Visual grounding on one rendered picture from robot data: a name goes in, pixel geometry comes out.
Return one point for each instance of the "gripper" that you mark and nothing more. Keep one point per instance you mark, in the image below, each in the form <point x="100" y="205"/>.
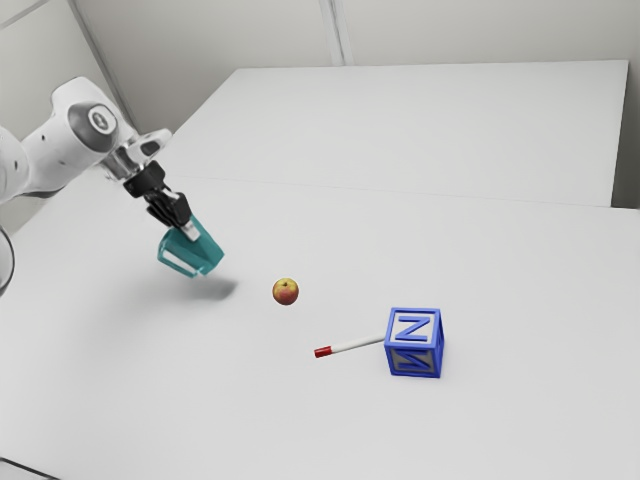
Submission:
<point x="146" y="181"/>

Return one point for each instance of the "teal faceted mug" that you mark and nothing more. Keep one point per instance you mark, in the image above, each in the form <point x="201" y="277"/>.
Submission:
<point x="196" y="254"/>

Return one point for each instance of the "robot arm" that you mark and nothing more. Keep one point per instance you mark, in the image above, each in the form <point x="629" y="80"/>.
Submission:
<point x="60" y="140"/>

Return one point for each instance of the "red yellow apple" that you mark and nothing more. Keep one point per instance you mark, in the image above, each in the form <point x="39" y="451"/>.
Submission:
<point x="285" y="291"/>

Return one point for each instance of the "white pen with red cap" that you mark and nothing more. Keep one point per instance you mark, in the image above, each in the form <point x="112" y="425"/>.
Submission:
<point x="345" y="346"/>

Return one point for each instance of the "blue letter block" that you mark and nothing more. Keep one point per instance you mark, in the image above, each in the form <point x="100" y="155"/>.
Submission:
<point x="415" y="342"/>

